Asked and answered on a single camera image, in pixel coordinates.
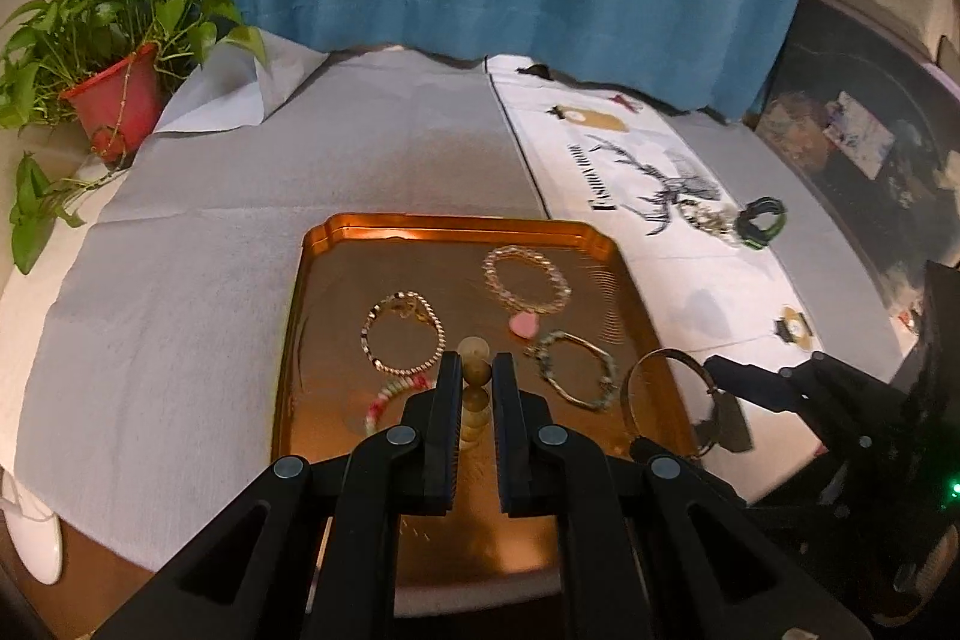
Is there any crystal bracelet with pink heart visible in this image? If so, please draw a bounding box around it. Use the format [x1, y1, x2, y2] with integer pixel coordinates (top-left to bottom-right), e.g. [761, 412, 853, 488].
[481, 244, 573, 338]

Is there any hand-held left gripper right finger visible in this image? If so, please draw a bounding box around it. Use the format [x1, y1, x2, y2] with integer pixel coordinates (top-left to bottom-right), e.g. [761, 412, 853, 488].
[490, 350, 875, 640]

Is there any black and green bracelet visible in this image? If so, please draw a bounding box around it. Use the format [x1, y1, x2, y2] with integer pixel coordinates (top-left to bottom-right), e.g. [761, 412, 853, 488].
[733, 197, 788, 252]

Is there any copper metal tray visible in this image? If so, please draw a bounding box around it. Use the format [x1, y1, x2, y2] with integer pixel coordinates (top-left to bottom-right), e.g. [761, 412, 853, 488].
[270, 212, 703, 594]

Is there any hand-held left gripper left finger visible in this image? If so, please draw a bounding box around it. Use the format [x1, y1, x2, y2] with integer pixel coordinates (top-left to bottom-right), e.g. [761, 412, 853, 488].
[94, 350, 464, 640]

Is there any pink and green bead bracelet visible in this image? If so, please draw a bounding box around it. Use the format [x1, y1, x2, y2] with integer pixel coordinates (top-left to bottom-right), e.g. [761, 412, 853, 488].
[364, 373, 437, 438]

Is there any dark decorated board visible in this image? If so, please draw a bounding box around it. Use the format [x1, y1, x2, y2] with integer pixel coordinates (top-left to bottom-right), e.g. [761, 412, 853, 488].
[748, 0, 960, 330]

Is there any wooden bead bracelet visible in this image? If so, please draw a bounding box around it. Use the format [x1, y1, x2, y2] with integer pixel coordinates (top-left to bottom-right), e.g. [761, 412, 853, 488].
[456, 335, 494, 447]

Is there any white card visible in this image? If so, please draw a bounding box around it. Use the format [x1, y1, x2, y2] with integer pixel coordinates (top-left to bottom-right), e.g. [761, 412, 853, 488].
[823, 91, 898, 167]

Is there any green leafy houseplant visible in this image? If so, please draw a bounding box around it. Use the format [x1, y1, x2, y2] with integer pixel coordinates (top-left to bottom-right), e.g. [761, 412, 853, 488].
[0, 0, 269, 276]

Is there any white printed table runner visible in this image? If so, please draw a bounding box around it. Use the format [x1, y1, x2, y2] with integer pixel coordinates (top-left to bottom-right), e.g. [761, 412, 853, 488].
[486, 53, 826, 507]

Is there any white round device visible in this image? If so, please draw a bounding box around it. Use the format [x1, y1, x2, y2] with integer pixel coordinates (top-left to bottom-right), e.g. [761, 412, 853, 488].
[0, 466, 65, 586]

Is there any gold bead bracelet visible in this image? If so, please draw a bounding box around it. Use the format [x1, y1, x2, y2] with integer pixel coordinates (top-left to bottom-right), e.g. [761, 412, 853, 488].
[361, 290, 445, 376]

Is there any grey table cloth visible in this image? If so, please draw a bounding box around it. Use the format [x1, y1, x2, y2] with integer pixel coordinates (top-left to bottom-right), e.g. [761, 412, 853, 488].
[15, 47, 905, 572]

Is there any red flower pot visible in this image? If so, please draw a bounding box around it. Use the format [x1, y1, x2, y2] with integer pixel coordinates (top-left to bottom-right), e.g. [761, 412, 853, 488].
[60, 42, 168, 164]

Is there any green stone bangle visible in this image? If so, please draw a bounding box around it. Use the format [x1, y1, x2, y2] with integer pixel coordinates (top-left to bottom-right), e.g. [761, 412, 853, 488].
[524, 329, 620, 414]

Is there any thin metal bangle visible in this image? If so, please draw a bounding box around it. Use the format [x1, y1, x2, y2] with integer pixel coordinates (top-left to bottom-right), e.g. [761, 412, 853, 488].
[623, 347, 722, 462]

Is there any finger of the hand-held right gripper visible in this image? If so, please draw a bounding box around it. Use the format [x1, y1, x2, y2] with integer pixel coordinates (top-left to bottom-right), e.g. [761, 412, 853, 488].
[703, 351, 901, 461]

